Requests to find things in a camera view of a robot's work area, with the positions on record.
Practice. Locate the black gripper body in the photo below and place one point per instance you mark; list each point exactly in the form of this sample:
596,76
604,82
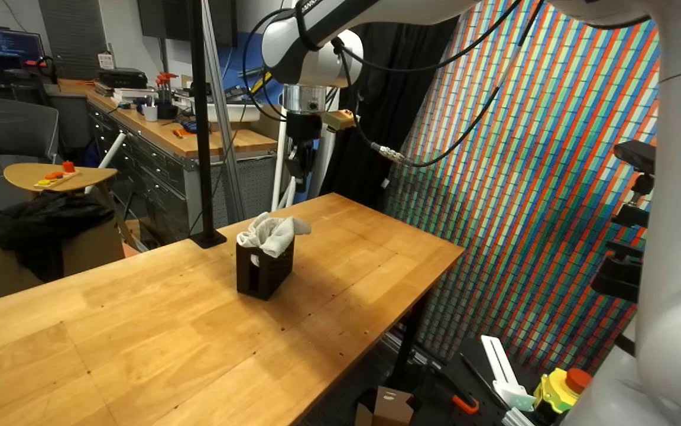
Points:
303,131

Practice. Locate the white towel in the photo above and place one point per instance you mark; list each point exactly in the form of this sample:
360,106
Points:
273,236

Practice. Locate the black perforated box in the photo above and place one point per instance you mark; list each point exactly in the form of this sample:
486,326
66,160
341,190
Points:
259,274

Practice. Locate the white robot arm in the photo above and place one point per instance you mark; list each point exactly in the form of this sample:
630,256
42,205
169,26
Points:
543,139

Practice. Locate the white angled pole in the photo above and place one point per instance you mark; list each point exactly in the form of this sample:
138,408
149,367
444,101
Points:
282,180

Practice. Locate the wooden workbench with drawers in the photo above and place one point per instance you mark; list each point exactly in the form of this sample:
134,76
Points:
159,166

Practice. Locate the black vertical pole stand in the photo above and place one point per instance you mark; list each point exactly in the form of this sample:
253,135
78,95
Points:
208,236

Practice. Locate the grey office chair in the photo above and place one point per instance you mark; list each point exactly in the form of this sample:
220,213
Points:
30,131

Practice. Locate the round wooden stool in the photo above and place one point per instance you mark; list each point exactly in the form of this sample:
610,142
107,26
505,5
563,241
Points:
56,177

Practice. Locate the black bag on box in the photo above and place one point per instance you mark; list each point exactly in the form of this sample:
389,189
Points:
33,230

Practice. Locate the small cardboard box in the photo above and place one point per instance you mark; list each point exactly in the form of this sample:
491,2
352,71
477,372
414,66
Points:
384,406

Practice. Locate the yellow red emergency stop button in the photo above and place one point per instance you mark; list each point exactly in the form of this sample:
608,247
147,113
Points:
562,389

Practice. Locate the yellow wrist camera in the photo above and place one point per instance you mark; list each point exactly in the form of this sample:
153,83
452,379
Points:
341,120

